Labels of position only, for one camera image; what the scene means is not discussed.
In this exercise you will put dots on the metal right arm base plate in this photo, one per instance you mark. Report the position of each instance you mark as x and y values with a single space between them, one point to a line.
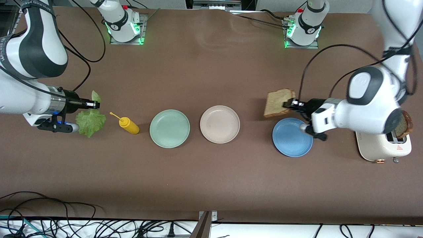
143 33

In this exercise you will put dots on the black power plug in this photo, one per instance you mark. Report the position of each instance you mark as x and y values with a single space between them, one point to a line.
171 231

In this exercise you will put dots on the yellow mustard squeeze bottle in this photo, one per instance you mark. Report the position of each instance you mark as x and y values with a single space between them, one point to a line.
130 125

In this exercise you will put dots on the green round plate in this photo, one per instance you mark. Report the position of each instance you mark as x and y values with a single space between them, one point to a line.
169 129

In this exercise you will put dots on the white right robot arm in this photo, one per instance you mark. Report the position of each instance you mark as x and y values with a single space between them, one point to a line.
33 49

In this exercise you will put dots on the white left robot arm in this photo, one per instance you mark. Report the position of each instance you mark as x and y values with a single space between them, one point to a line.
363 109

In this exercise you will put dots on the cream white toaster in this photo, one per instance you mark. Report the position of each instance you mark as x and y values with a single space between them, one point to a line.
373 148

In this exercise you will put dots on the beige round plate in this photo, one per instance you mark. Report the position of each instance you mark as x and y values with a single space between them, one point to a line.
219 124

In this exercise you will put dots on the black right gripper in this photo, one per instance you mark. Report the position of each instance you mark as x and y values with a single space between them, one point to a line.
71 100

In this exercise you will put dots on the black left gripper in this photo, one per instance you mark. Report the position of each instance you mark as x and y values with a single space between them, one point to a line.
309 105

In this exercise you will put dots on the grey metal post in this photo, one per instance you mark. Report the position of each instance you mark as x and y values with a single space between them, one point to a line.
202 228

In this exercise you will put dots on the blue round plate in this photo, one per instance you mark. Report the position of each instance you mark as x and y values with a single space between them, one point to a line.
292 140

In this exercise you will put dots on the brown bread slice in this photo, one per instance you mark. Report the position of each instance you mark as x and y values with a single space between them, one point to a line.
401 125
274 104

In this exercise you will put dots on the small metal bracket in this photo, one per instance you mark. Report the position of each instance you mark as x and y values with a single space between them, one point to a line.
214 216

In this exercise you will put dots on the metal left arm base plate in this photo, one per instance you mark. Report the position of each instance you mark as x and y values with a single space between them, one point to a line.
315 44

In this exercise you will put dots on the aluminium extrusion bar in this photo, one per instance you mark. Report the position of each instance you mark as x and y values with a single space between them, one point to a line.
214 5

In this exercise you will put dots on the green lettuce leaf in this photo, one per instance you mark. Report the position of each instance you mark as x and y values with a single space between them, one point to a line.
91 124

